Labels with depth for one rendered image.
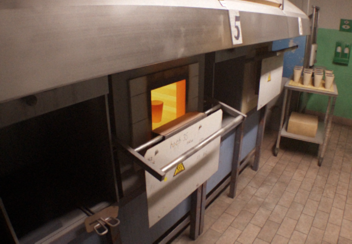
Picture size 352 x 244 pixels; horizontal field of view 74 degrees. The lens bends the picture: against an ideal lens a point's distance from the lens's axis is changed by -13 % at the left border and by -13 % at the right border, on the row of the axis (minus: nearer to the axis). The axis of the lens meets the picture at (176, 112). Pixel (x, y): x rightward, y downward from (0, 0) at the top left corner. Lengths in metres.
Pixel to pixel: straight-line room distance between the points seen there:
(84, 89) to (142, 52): 0.32
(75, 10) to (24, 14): 0.11
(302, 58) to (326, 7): 1.25
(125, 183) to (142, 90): 0.42
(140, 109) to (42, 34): 0.69
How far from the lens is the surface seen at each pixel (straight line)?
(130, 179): 1.22
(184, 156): 1.02
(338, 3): 4.69
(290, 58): 3.82
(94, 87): 0.92
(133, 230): 1.52
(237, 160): 2.35
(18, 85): 0.48
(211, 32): 0.91
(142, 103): 1.11
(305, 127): 3.31
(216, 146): 1.51
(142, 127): 1.14
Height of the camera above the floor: 1.62
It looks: 21 degrees down
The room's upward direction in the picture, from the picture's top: straight up
